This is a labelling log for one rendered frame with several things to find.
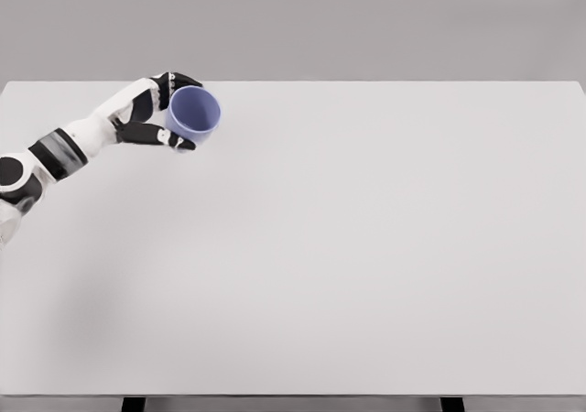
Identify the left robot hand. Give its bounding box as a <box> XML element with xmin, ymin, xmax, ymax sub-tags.
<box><xmin>88</xmin><ymin>70</ymin><xmax>204</xmax><ymax>152</ymax></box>

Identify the blue cup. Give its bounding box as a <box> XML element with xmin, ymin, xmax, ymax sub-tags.
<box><xmin>164</xmin><ymin>85</ymin><xmax>222</xmax><ymax>153</ymax></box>

